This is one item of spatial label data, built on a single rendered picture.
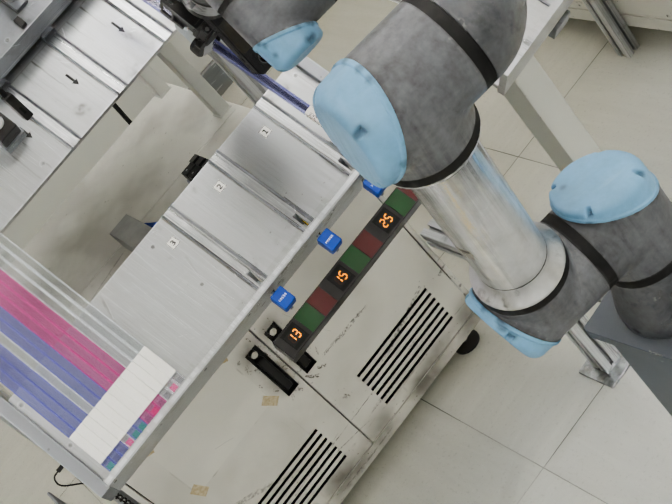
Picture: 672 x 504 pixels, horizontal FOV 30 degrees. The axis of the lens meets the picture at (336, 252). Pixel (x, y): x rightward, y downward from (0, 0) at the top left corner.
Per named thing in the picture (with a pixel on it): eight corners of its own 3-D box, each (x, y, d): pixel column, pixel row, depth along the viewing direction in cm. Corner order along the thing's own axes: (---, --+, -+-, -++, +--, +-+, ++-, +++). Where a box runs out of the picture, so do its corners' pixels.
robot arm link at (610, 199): (707, 227, 149) (658, 155, 142) (627, 307, 149) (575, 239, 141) (645, 192, 159) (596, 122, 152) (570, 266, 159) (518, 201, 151)
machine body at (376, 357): (503, 328, 255) (327, 131, 219) (289, 611, 242) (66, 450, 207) (330, 251, 307) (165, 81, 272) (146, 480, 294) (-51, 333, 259)
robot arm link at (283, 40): (347, 6, 148) (282, -60, 148) (280, 73, 148) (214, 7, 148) (345, 19, 156) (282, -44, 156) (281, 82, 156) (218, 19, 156)
